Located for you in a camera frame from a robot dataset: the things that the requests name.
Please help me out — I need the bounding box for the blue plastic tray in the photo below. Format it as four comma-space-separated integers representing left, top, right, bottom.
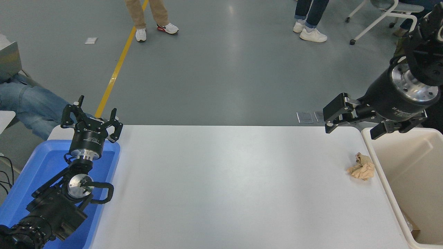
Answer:
0, 139, 121, 249

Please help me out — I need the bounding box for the tan paper ball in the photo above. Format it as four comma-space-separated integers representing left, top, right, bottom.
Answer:
347, 152, 376, 181

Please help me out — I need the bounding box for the grey laptop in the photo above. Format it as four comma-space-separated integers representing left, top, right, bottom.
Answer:
0, 41, 22, 83

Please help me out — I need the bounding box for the seated person with laptop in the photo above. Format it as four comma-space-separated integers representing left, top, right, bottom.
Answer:
0, 34, 96, 140

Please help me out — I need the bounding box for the person in tan trousers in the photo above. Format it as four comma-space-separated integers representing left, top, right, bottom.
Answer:
125, 0, 179, 43

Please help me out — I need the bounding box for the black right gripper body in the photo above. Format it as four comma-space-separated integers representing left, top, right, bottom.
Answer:
360, 71, 433, 121

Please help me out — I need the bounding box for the large pale plastic bin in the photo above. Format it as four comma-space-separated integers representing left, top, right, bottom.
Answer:
361, 127, 443, 249

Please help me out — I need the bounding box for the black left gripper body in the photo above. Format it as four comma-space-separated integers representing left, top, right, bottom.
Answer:
70, 118, 110, 155

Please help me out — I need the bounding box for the white wheeled chair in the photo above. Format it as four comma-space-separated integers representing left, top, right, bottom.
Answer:
345, 0, 425, 45

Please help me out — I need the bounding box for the person on white chair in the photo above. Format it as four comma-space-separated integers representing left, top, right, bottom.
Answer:
393, 17, 421, 57

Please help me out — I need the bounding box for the white board corner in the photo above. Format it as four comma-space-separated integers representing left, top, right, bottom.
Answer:
0, 111, 16, 135

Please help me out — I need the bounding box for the black cable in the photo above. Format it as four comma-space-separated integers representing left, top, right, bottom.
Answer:
0, 156, 15, 184
0, 169, 9, 196

